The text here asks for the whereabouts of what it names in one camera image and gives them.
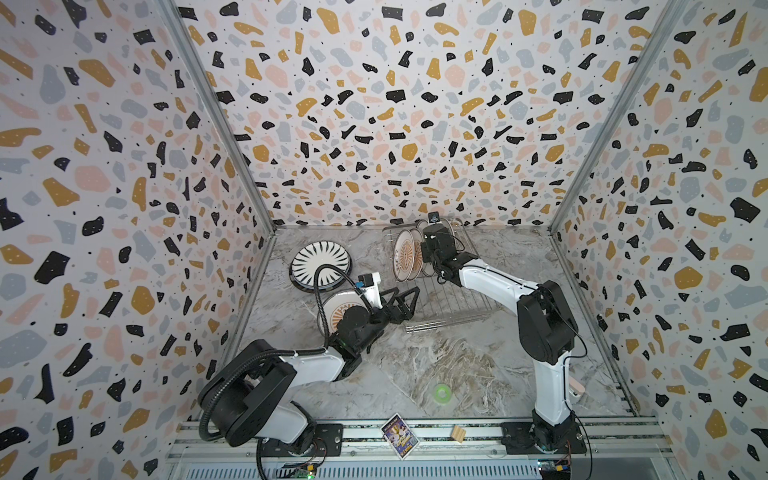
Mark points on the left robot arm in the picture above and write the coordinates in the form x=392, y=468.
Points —
x=248, y=398

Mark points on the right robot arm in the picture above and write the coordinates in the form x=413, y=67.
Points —
x=546, y=328

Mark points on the orange sunburst plate front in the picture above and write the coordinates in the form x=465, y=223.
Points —
x=403, y=256

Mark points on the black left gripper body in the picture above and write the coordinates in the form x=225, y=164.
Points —
x=382, y=317

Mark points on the colourful playing card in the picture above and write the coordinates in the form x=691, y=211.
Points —
x=399, y=436

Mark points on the aluminium corner post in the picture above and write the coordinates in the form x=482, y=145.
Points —
x=670, y=15
x=169, y=13

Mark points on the blue leaf pattern plate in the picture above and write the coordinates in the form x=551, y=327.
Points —
x=311, y=257

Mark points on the steel wire dish rack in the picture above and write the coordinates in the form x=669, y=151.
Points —
x=440, y=303

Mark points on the aluminium corner post right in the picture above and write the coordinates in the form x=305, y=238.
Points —
x=670, y=15

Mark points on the aluminium corner post left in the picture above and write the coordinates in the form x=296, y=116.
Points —
x=169, y=13

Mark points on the orange sunburst plate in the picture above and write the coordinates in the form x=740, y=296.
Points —
x=418, y=262
x=403, y=256

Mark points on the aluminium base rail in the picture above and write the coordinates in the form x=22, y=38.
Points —
x=604, y=448

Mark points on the pink eraser block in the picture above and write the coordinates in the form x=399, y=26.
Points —
x=576, y=388

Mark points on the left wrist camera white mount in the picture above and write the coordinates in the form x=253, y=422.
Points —
x=369, y=284

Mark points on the small wooden block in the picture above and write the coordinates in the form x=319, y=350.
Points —
x=458, y=434

